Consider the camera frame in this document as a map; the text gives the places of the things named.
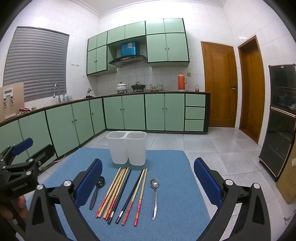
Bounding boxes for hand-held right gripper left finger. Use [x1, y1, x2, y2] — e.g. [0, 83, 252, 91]
[16, 159, 103, 241]

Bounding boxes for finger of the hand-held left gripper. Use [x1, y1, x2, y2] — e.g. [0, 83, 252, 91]
[5, 144, 57, 183]
[0, 138, 34, 163]

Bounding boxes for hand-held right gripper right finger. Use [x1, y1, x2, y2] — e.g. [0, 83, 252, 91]
[194, 158, 272, 241]

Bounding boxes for black spoon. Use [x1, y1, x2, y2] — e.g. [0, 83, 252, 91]
[89, 176, 105, 210]

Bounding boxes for wooden chopstick orange end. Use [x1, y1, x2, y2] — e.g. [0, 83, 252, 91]
[98, 167, 126, 219]
[95, 167, 122, 218]

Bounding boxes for wooden chopstick red patterned end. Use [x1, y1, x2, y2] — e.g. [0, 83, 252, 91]
[106, 168, 130, 222]
[103, 167, 129, 220]

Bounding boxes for black chopstick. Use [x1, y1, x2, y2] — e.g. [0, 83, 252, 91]
[115, 169, 145, 225]
[107, 169, 132, 225]

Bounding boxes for metal spoon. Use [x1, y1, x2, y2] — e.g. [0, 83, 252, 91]
[150, 178, 160, 220]

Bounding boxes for white double utensil holder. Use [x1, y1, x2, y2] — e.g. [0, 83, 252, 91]
[106, 131, 147, 166]

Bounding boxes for person's left hand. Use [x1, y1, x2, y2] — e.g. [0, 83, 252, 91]
[0, 195, 28, 220]

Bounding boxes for blue table mat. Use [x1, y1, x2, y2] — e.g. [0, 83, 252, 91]
[25, 148, 211, 241]

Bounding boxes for wooden board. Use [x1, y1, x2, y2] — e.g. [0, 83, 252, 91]
[0, 83, 25, 121]

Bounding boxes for metal faucet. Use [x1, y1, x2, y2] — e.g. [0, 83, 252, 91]
[53, 83, 62, 103]

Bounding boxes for cardboard box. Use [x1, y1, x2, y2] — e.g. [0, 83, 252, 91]
[276, 158, 296, 204]

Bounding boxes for green kitchen base cabinets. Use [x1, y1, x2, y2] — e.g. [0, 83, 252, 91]
[0, 91, 211, 167]

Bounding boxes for grey window blind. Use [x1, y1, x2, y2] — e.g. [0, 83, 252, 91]
[3, 26, 70, 102]

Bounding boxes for black folding rack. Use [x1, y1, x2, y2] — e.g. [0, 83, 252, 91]
[258, 64, 296, 181]

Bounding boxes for plain wooden door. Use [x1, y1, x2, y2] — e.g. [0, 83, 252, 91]
[238, 35, 265, 144]

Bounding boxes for orange thermos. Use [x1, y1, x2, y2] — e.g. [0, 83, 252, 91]
[178, 72, 186, 91]

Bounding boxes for range hood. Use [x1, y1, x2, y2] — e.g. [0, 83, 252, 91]
[109, 42, 147, 68]

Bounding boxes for white floor cable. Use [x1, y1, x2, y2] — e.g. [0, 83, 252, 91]
[40, 153, 67, 172]

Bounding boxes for wooden door with handle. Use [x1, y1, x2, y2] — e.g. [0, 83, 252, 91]
[201, 41, 238, 128]

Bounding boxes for green wall cabinets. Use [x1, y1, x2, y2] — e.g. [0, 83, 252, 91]
[87, 18, 190, 77]

